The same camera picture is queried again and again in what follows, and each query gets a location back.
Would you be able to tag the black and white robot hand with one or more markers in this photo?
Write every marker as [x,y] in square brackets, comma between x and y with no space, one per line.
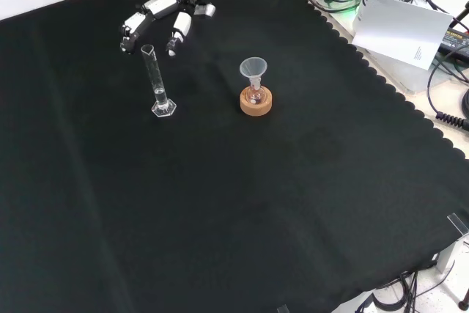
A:
[165,3]

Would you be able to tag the glass graduated cylinder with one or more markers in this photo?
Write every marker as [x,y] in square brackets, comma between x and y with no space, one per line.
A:
[161,109]

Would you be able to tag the clear plastic funnel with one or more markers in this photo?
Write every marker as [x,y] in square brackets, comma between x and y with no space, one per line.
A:
[253,65]

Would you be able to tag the round-bottom glass flask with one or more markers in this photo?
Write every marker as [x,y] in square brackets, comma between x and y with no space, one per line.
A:
[255,96]

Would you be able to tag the black bench cloth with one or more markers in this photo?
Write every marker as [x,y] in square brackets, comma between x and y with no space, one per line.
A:
[220,199]

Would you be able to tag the white paper sheet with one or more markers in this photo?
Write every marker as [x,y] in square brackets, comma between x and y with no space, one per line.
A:
[399,31]

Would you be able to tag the black power adapter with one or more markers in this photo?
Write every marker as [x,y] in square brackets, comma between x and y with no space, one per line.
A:
[456,43]

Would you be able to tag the clear cloth clip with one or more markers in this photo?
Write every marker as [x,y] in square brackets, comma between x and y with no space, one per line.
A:
[283,309]
[458,224]

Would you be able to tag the aluminium bench leg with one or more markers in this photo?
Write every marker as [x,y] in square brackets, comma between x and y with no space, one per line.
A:
[452,254]

